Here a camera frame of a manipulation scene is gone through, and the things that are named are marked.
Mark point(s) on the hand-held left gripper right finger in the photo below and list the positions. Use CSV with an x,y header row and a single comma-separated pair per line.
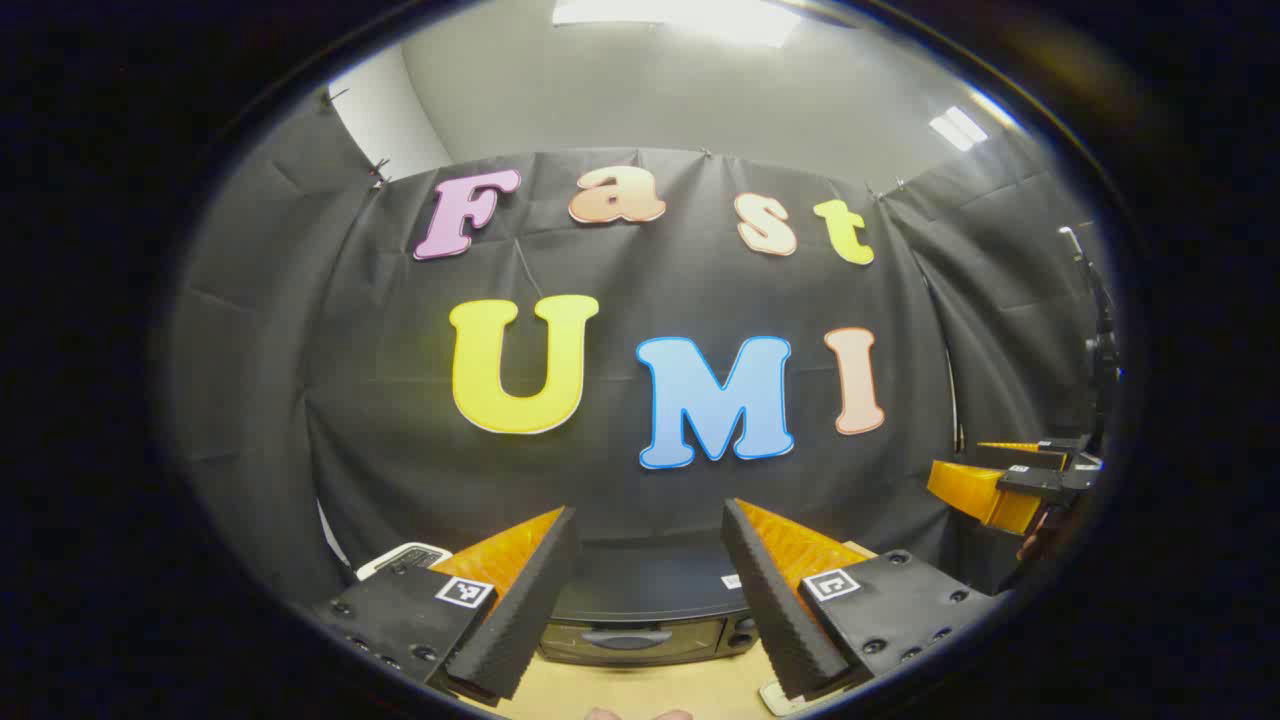
x,y
775,610

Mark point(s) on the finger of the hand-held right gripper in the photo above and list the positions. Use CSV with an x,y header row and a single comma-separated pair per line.
x,y
1030,483
1020,458

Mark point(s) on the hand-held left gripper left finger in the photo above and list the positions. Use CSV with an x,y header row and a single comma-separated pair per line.
x,y
530,610

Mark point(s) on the black electric oven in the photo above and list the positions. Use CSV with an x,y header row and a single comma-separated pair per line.
x,y
640,640

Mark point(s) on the dark tripod stand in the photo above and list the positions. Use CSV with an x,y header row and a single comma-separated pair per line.
x,y
1100,340

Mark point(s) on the white toaster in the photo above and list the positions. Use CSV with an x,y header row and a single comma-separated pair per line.
x,y
400,557

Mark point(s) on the small ceiling light panel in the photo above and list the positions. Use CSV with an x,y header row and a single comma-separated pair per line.
x,y
958,128

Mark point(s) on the large ceiling light panel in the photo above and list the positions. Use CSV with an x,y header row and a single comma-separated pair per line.
x,y
680,18

